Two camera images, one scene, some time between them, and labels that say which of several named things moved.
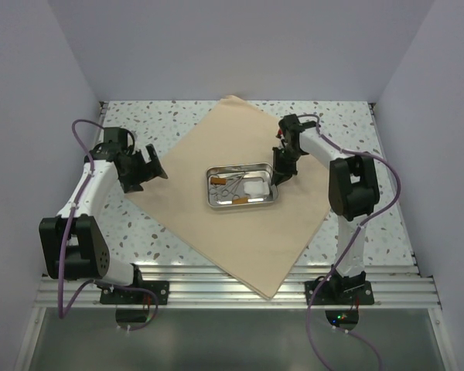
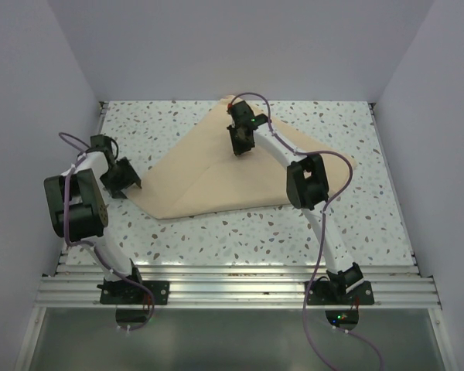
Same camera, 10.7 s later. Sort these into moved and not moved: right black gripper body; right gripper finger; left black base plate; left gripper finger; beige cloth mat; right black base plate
Moved: beige cloth mat; right gripper finger; left gripper finger; right black gripper body
Not moved: right black base plate; left black base plate
